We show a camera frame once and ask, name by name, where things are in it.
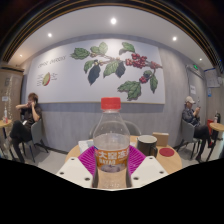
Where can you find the small white wall notice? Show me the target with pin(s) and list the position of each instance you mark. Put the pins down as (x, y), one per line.
(193, 89)

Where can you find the grey chair with dark legs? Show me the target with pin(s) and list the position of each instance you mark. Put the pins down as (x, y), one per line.
(36, 133)
(187, 131)

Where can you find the person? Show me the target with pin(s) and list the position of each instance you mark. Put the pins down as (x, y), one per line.
(28, 121)
(193, 120)

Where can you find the round ceiling spotlights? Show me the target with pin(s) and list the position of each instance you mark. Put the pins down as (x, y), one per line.
(113, 21)

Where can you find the white printed paper sheet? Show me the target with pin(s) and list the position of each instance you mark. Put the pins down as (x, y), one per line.
(85, 145)

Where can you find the clear red-capped drink bottle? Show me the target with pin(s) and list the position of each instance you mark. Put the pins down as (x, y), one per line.
(111, 143)

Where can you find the black thermos jug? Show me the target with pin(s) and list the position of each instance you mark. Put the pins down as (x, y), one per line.
(217, 117)

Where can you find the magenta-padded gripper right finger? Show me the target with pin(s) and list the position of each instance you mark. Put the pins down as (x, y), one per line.
(148, 170)

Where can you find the black mug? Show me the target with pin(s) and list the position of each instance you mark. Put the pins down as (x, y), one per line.
(146, 144)

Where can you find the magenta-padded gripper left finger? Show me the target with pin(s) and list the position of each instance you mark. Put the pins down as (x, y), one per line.
(75, 170)

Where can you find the flat round red coaster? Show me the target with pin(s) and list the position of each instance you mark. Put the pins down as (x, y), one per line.
(166, 152)

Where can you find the green exit sign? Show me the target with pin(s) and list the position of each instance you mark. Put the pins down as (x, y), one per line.
(195, 67)

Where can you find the coffee plant wall mural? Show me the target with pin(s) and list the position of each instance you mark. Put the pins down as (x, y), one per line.
(100, 70)

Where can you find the red box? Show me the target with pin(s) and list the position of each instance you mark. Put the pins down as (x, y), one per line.
(210, 126)

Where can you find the brown cardboard box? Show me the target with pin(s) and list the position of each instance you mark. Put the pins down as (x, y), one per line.
(161, 139)

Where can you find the wooden wall cabinet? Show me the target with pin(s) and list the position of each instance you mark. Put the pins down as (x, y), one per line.
(10, 93)

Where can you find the white wall notice board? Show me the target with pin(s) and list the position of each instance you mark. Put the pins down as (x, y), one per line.
(212, 78)

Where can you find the small round wooden table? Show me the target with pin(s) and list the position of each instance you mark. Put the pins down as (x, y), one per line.
(217, 126)
(5, 124)

